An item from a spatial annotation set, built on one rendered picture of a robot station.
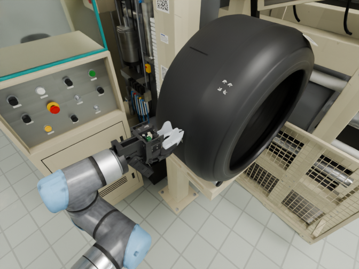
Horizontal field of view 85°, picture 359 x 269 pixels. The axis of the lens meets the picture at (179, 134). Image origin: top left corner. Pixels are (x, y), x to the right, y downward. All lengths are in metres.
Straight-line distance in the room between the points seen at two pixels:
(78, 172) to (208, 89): 0.36
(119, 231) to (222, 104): 0.37
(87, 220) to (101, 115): 0.85
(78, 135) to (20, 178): 1.36
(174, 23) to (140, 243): 0.68
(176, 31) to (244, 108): 0.42
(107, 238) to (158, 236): 1.30
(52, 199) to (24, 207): 1.83
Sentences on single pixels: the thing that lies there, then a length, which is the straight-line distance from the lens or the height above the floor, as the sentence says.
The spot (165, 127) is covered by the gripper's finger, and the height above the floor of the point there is 1.29.
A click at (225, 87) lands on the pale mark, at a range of 0.51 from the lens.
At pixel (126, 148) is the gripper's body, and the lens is 0.45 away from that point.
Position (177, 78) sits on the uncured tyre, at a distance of 0.59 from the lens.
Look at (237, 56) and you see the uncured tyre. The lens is 0.54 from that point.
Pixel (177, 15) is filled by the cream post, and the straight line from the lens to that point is 0.79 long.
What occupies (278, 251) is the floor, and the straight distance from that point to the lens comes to 1.87.
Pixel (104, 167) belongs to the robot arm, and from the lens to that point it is 0.45.
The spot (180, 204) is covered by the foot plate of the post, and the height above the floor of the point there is 0.01.
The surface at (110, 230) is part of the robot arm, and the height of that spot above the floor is 1.24.
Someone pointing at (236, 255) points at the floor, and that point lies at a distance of 1.76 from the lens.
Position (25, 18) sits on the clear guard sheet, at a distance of 0.99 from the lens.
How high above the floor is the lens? 1.67
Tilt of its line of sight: 46 degrees down
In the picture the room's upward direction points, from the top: straight up
